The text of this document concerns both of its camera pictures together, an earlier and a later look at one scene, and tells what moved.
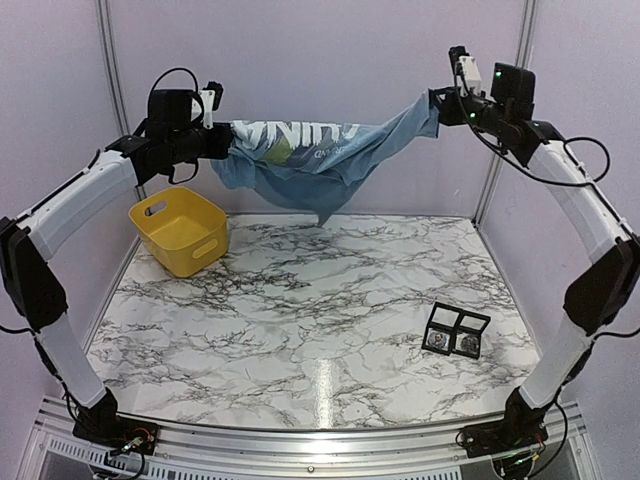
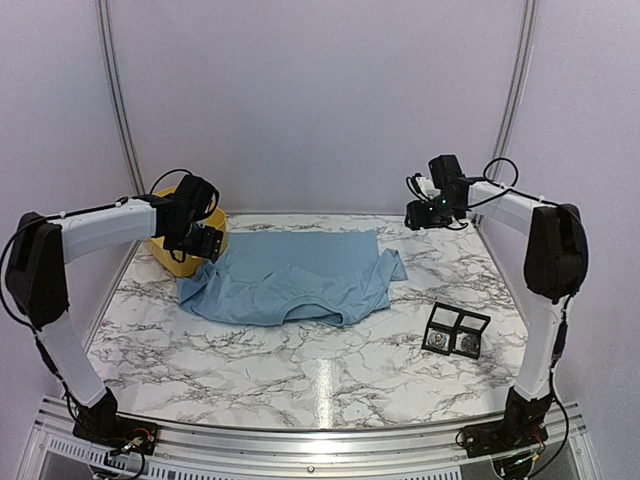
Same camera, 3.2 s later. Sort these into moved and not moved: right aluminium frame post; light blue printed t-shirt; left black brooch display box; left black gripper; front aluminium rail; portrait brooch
Moved: light blue printed t-shirt; left black gripper
Not moved: front aluminium rail; left black brooch display box; right aluminium frame post; portrait brooch
